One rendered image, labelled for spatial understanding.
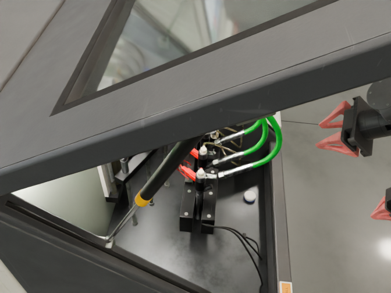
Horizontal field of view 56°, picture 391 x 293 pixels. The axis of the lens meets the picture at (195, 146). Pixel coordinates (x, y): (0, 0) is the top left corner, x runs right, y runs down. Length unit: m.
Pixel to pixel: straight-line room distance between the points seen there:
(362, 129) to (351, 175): 1.89
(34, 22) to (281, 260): 0.82
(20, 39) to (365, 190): 2.21
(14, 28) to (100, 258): 0.46
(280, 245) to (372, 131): 0.47
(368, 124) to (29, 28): 0.65
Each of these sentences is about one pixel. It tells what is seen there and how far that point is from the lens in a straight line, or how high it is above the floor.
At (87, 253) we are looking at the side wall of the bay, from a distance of 0.63.
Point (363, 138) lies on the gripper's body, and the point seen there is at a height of 1.39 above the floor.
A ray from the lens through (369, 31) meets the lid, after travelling 0.29.
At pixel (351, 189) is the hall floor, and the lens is 2.55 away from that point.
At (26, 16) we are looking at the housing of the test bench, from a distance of 0.85.
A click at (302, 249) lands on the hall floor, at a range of 2.21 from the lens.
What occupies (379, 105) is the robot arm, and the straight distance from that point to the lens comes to 0.65.
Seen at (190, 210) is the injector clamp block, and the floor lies 0.98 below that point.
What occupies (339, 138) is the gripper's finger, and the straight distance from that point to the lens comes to 0.73.
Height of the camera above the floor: 1.88
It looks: 48 degrees down
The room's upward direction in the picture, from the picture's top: 3 degrees clockwise
